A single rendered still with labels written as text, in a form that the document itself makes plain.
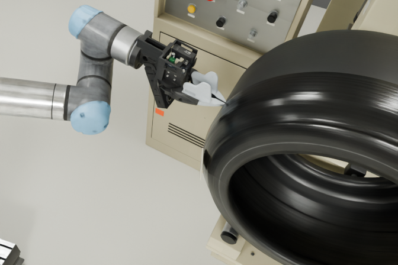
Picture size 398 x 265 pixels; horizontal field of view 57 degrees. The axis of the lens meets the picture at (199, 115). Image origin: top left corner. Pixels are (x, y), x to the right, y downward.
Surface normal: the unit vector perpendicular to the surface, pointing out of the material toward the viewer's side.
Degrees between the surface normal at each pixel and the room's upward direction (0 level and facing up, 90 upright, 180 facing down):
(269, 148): 83
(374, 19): 90
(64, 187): 0
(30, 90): 16
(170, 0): 90
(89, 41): 86
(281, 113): 55
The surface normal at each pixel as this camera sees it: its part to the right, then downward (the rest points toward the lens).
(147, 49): -0.43, 0.65
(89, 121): 0.11, 0.77
